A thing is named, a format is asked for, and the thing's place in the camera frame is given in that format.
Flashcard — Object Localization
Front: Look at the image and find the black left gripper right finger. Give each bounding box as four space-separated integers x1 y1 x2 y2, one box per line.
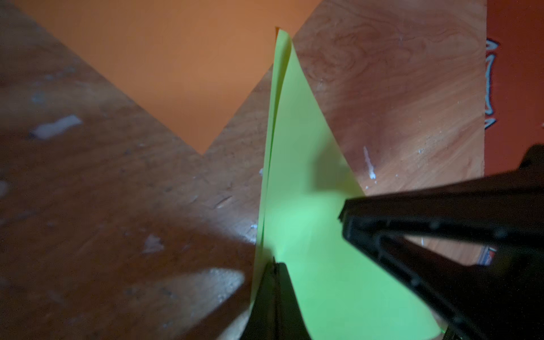
275 263 311 339

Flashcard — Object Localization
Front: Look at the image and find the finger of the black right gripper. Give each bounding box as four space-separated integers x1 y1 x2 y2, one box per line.
339 144 543 339

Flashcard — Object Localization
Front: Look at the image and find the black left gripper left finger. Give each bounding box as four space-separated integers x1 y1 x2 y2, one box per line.
240 261 276 339

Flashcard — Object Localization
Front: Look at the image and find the green square paper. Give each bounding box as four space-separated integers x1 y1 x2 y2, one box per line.
254 30 441 339

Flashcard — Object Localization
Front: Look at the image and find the orange square paper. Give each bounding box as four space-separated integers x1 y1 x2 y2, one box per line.
16 1 317 153

